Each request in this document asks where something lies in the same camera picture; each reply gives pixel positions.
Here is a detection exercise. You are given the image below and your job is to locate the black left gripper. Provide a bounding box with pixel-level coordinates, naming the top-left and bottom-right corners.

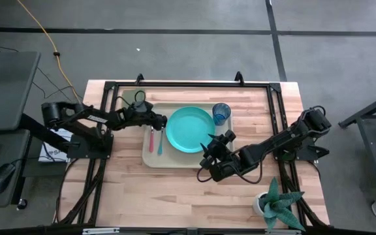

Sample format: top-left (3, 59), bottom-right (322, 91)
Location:
top-left (138, 109), bottom-right (168, 132)

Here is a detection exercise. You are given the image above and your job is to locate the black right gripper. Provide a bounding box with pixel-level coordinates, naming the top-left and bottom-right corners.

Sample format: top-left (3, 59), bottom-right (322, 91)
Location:
top-left (199, 133), bottom-right (234, 166)

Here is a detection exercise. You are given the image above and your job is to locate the pink-handled fork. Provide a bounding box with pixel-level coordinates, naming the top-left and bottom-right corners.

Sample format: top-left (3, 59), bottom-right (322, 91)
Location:
top-left (148, 126), bottom-right (155, 153)

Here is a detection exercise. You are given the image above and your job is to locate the teal-handled metal spoon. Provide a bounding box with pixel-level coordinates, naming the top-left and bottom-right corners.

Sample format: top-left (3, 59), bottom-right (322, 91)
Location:
top-left (157, 127), bottom-right (165, 156)

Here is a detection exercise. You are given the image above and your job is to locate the teal round plate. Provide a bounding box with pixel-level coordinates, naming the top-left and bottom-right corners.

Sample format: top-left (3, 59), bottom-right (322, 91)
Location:
top-left (165, 106), bottom-right (216, 154)

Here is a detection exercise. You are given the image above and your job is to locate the blue faceted plastic cup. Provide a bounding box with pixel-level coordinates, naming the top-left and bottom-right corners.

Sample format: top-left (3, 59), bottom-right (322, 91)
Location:
top-left (211, 102), bottom-right (232, 127)

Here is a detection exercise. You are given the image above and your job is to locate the beige plastic tray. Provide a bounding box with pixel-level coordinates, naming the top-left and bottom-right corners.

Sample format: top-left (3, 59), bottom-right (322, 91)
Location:
top-left (141, 102), bottom-right (234, 169)

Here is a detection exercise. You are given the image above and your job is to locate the white round plant pot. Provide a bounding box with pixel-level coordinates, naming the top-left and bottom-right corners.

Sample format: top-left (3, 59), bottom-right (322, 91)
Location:
top-left (252, 191), bottom-right (270, 216)

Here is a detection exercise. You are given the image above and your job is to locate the green leafy plant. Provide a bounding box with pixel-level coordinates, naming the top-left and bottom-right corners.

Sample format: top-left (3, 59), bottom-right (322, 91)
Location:
top-left (258, 177), bottom-right (306, 232)

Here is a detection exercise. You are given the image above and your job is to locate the white printed box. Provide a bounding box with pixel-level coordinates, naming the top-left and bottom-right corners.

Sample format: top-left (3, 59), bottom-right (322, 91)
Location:
top-left (38, 127), bottom-right (74, 163)

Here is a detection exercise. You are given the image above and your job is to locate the grey keyboard shelf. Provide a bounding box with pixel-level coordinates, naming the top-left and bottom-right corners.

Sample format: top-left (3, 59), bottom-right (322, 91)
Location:
top-left (0, 129), bottom-right (31, 210)

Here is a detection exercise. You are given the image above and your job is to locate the black metal table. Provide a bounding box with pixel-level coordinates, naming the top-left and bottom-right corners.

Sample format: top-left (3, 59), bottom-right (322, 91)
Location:
top-left (337, 88), bottom-right (376, 189)

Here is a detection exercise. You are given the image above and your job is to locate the black computer mouse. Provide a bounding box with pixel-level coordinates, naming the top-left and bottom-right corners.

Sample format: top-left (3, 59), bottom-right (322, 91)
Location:
top-left (0, 162), bottom-right (16, 195)

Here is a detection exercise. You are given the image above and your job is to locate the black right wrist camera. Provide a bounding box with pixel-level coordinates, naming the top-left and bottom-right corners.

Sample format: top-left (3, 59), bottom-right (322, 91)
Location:
top-left (223, 129), bottom-right (237, 143)

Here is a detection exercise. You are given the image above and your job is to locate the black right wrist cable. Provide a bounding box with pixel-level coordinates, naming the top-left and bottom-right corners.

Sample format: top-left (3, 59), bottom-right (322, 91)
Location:
top-left (196, 163), bottom-right (264, 185)

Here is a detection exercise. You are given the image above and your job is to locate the black aluminium table frame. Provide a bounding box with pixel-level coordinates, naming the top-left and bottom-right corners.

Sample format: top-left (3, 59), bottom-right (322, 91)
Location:
top-left (53, 80), bottom-right (331, 229)

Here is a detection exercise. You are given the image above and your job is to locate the silver metal bracket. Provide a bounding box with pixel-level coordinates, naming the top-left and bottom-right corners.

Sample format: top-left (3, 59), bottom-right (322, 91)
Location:
top-left (265, 228), bottom-right (302, 235)
top-left (82, 227), bottom-right (120, 235)

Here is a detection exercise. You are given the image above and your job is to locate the yellow floor cable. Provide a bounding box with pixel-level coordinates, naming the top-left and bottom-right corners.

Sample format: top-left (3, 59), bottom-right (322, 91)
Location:
top-left (16, 0), bottom-right (83, 104)

